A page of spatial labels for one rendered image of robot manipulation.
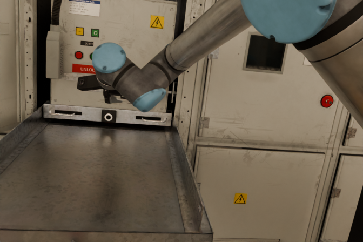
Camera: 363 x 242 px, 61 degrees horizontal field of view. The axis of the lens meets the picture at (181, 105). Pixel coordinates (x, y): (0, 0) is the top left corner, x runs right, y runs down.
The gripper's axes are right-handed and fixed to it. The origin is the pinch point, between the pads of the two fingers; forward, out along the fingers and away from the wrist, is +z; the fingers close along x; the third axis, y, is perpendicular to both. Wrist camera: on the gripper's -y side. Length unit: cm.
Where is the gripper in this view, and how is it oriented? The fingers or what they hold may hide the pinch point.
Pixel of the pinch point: (109, 95)
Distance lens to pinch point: 121.0
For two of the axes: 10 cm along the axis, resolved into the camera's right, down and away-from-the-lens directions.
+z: -1.6, 2.6, 9.5
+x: 0.3, -9.6, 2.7
